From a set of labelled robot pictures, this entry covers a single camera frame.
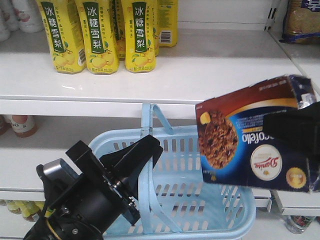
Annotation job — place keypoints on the round cracker pack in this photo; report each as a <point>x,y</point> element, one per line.
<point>301,23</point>

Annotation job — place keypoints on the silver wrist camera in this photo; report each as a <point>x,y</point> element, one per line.
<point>53,170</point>

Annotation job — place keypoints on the green tea bottle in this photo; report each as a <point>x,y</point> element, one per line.
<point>30,211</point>

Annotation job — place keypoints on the peach drink bottle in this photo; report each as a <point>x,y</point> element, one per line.
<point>22,125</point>

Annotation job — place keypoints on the white store shelving unit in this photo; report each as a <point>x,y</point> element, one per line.
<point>223,45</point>

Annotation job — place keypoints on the light blue plastic basket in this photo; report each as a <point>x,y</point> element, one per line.
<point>174,201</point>

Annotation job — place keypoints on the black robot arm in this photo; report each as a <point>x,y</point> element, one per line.
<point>40,230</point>

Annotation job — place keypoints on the dark blue cookie box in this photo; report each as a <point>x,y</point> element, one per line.
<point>235,150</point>

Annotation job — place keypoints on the rear yellow pear bottle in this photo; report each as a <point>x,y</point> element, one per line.
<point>168,23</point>

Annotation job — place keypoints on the white milk drink bottle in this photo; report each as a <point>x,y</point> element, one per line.
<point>28,16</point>

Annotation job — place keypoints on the yellow pear drink bottle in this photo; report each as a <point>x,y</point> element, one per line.
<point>140,54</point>

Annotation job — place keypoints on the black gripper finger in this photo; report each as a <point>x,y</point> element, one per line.
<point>299,129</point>

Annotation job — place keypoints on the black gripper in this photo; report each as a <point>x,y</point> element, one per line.
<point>106,188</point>

